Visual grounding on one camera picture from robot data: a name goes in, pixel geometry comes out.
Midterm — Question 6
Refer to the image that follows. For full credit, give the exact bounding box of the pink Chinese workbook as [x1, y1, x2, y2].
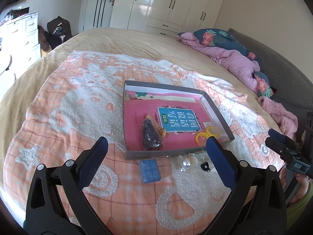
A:
[124, 90, 222, 151]

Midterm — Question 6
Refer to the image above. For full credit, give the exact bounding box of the pink knitted garment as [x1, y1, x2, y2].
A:
[258, 96, 298, 139]

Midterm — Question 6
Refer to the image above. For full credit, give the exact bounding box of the orange white patterned blanket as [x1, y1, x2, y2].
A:
[3, 52, 283, 234]

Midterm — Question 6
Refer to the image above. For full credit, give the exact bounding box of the white door with bags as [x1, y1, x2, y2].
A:
[78, 0, 115, 32]

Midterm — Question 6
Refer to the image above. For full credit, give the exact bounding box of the orange spiral hair tie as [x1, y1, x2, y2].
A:
[144, 113, 169, 139]

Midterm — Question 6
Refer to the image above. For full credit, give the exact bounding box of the white glossy wardrobe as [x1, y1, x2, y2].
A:
[110, 0, 223, 38]

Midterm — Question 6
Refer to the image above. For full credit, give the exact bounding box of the grey shallow cardboard box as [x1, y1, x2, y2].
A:
[123, 80, 235, 159]

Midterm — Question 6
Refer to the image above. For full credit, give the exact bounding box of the pink floral quilt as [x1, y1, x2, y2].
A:
[176, 28, 274, 98]

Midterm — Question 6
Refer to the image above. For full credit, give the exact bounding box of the small blue box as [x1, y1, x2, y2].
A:
[139, 159, 161, 183]

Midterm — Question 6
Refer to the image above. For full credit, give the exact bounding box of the person's right hand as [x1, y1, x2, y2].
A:
[280, 167, 310, 204]

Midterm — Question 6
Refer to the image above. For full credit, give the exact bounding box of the yellow ring lower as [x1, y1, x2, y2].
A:
[195, 131, 210, 147]

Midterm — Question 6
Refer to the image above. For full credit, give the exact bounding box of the grey padded headboard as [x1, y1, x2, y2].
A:
[228, 28, 313, 140]

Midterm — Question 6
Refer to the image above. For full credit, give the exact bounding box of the pearl ball hair clip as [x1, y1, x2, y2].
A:
[177, 153, 198, 173]

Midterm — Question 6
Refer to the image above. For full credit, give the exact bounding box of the black bag on floor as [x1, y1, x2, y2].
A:
[38, 16, 73, 52]

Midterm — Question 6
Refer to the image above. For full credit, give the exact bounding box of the white drawer dresser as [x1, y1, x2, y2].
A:
[1, 12, 41, 97]

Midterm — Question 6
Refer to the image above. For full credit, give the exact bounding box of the dark bead bracelet bag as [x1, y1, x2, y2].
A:
[142, 119, 162, 151]

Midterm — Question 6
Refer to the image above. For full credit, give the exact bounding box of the green sleeve right forearm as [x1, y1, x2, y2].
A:
[286, 182, 312, 229]

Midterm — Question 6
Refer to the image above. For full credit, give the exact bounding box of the beige bed cover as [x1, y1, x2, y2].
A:
[0, 27, 282, 157]

